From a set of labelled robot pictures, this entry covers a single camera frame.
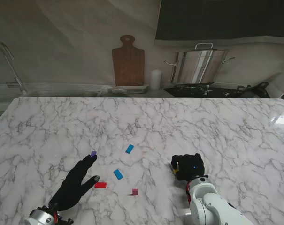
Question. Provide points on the blue domino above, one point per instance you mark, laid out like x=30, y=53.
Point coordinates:
x=129, y=148
x=118, y=174

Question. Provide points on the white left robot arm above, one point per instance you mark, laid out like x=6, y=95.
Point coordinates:
x=37, y=216

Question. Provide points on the dark range hood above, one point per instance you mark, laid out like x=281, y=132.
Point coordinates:
x=226, y=18

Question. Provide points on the purple domino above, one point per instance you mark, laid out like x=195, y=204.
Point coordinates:
x=93, y=153

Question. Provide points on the red domino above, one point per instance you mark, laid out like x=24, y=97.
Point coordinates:
x=101, y=185

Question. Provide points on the stack of white plates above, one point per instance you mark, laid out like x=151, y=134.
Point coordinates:
x=130, y=89

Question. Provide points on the large steel stock pot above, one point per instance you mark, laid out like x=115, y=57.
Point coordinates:
x=198, y=66

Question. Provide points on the chrome kitchen faucet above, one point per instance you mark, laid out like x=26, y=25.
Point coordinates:
x=13, y=70

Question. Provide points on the black frying pan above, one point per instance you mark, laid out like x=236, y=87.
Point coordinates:
x=256, y=92

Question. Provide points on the black gas stove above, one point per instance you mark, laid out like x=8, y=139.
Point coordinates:
x=195, y=92

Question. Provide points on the white cylindrical candle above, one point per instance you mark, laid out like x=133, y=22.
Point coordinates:
x=156, y=79

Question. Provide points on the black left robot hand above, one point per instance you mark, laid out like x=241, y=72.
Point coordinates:
x=72, y=185

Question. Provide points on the pink domino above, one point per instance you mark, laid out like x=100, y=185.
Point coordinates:
x=135, y=192

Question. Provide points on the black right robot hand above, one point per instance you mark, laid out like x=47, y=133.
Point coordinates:
x=191, y=166

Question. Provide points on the steel kitchen sink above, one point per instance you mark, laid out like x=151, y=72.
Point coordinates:
x=62, y=93

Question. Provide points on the yellow domino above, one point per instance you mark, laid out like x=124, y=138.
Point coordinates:
x=175, y=171

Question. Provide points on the brown wooden cutting board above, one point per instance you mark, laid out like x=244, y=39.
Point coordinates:
x=128, y=68

